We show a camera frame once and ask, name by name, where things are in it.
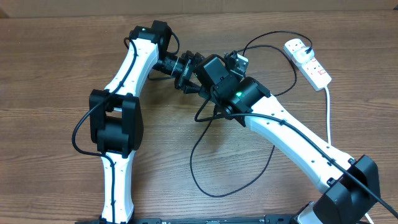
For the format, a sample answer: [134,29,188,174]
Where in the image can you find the white power strip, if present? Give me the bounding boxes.
[284,39,331,91]

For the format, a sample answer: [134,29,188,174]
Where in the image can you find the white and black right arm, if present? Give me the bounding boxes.
[193,55,380,223]

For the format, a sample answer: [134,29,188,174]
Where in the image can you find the black charging cable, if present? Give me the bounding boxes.
[190,30,313,198]

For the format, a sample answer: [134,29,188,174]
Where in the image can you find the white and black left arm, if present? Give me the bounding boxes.
[89,21,200,223]

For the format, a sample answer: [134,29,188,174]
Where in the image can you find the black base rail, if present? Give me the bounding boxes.
[74,213,312,224]

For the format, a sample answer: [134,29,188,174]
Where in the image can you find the white charger adapter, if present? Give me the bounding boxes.
[292,47,315,65]

